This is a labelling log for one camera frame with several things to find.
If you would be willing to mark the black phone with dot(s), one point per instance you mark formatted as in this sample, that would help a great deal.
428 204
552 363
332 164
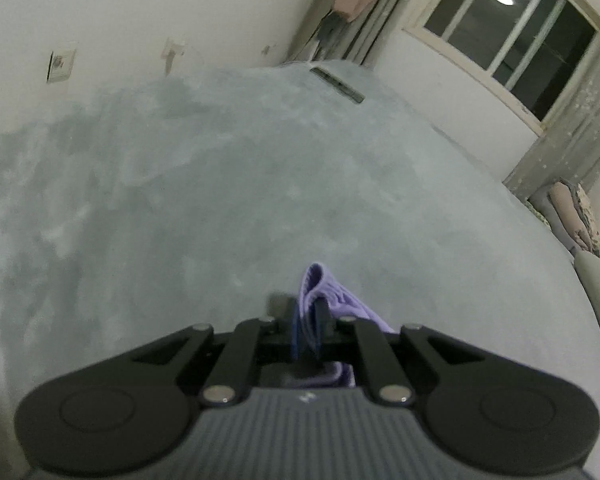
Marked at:
337 85

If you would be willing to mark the dark hanging garment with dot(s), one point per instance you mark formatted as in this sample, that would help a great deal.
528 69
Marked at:
330 27

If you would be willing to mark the purple pants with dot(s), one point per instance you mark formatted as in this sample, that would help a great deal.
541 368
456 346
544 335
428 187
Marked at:
327 285

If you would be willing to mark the white framed window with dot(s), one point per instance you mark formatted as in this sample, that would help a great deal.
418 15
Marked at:
505 20

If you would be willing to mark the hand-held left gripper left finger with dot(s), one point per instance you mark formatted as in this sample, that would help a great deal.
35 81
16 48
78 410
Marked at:
295 336

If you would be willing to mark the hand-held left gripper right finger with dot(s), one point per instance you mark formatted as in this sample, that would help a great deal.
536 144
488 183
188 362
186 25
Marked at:
322 327

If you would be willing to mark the grey star print curtain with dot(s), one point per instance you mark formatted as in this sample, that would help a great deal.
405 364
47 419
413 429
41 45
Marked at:
575 125
385 15

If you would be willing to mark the beige and floral pillows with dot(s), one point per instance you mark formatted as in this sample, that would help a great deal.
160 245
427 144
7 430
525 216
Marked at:
567 215
591 220

